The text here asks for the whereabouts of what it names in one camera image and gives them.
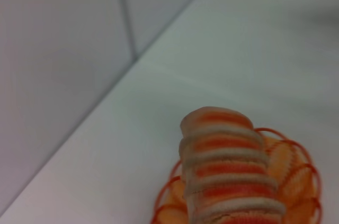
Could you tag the orange woven plastic basket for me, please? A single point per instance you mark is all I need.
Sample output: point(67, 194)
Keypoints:
point(294, 181)

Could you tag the orange striped bread loaf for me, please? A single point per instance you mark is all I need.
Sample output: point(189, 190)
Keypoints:
point(227, 168)

